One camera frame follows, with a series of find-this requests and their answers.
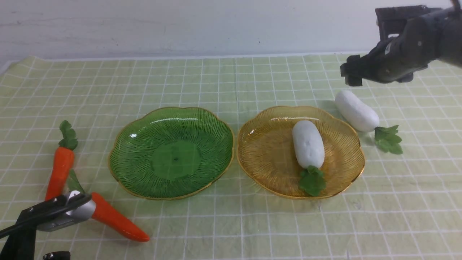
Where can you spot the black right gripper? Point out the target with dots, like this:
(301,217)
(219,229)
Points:
(410,38)

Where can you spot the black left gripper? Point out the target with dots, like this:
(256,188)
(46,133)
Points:
(21,237)

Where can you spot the white toy radish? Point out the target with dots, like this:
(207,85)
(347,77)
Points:
(310,155)
(364,119)

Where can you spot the large orange toy carrot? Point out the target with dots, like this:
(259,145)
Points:
(100,210)

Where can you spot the small orange toy carrot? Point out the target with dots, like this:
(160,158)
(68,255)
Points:
(63,161)

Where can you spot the amber glass plate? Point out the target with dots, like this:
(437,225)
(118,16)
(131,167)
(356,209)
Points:
(266,152)

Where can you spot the green checkered tablecloth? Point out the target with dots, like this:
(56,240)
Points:
(403,207)

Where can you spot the green glass plate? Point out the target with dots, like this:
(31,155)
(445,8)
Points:
(171,153)

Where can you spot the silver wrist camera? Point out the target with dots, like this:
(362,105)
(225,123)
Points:
(65,213)

